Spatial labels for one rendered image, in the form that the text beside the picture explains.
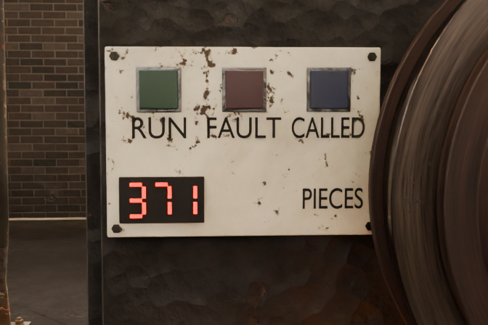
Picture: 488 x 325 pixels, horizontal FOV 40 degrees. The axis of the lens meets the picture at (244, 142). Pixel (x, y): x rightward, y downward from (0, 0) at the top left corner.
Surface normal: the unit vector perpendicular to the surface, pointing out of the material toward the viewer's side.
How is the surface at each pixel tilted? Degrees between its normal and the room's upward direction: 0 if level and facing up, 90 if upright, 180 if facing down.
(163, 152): 90
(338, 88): 90
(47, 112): 90
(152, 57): 90
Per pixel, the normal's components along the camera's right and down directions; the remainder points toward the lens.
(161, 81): 0.05, 0.07
